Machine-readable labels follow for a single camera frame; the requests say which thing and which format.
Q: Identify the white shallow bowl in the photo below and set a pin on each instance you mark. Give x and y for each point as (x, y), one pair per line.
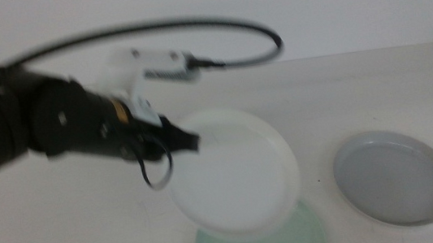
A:
(239, 176)

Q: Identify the grey shallow bowl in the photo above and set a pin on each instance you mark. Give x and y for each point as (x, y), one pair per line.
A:
(395, 179)

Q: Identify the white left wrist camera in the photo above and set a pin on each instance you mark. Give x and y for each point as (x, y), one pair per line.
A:
(152, 59)

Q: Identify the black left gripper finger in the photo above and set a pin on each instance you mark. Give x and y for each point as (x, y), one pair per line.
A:
(183, 139)

